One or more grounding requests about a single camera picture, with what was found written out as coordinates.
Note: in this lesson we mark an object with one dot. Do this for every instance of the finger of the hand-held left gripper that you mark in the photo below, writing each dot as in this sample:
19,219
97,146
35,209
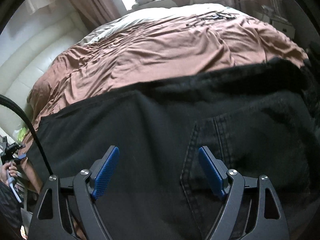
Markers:
22,155

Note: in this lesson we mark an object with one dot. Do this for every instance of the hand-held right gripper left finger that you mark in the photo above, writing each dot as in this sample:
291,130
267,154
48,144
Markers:
106,172

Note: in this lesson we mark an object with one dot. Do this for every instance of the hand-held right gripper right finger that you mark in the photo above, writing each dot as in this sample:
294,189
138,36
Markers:
211,171

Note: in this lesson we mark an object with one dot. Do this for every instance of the black denim pants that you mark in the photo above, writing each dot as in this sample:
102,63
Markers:
250,135

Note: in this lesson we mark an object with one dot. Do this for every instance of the person's left hand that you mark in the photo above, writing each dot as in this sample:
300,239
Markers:
3,175

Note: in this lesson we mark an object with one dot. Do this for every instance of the green tissue pack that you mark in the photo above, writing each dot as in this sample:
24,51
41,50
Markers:
22,135

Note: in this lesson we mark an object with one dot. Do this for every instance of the cream leather headboard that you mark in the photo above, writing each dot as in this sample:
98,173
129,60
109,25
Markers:
37,67

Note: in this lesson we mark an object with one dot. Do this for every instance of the dark clothes pile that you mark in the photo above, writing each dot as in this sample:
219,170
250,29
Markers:
312,92

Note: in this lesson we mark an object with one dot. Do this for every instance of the brown blanket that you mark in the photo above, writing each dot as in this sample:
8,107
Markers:
150,50

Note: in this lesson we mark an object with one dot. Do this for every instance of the cream duvet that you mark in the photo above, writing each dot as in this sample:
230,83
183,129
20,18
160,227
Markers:
140,15

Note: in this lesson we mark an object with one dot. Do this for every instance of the white nightstand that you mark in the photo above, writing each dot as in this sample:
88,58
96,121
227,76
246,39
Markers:
280,23

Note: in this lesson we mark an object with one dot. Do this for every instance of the upright books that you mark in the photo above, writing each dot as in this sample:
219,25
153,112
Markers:
275,3

